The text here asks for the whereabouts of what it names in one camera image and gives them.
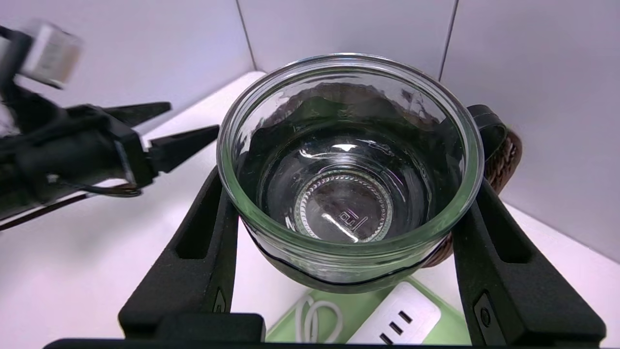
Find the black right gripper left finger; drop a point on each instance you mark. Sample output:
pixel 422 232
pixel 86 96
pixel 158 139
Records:
pixel 193 271

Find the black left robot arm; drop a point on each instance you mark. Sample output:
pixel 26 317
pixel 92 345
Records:
pixel 19 99

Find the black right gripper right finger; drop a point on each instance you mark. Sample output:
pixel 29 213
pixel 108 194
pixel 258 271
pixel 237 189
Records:
pixel 513 286

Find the dark brown wicker basket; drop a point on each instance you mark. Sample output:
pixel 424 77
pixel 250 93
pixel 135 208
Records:
pixel 508 169

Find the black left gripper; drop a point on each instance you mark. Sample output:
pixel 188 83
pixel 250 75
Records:
pixel 63 155

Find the light green plastic tray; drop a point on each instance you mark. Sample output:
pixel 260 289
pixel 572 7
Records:
pixel 356 312

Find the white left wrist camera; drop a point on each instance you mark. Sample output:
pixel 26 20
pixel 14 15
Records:
pixel 51 53

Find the white power strip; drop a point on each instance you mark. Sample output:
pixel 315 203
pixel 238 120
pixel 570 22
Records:
pixel 407 310

